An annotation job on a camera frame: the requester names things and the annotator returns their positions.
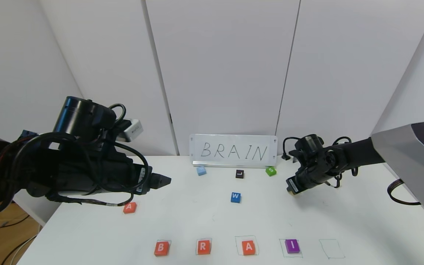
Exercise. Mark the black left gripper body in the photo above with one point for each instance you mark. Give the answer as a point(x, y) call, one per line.
point(144, 179)

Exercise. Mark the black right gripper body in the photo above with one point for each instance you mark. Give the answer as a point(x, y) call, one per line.
point(293, 186)

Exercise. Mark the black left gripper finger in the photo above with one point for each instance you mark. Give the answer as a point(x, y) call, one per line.
point(159, 181)

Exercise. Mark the red letter A block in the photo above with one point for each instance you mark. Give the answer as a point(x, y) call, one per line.
point(130, 208)
point(248, 248)

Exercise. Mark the red letter R block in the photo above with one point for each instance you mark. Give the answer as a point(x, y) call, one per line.
point(204, 247)

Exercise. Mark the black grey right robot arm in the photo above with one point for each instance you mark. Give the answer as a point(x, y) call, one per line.
point(410, 154)

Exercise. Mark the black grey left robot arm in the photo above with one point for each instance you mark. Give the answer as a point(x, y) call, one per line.
point(83, 117)

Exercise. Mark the green letter S block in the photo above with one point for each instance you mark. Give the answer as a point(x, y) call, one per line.
point(271, 171)

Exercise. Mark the light blue letter block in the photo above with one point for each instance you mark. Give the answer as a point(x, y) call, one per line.
point(201, 171)

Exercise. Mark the black letter L block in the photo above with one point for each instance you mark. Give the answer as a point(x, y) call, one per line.
point(239, 174)

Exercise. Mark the blue letter W block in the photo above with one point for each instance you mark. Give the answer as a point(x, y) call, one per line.
point(235, 197)

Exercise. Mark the purple letter I block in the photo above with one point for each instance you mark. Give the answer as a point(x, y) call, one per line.
point(292, 246)

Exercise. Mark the red letter B block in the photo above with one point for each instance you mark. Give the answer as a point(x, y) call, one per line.
point(162, 248)

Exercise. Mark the white BRAIN sign board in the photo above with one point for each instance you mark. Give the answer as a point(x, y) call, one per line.
point(234, 141)

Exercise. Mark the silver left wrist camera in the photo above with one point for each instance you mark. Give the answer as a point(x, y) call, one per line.
point(134, 129)

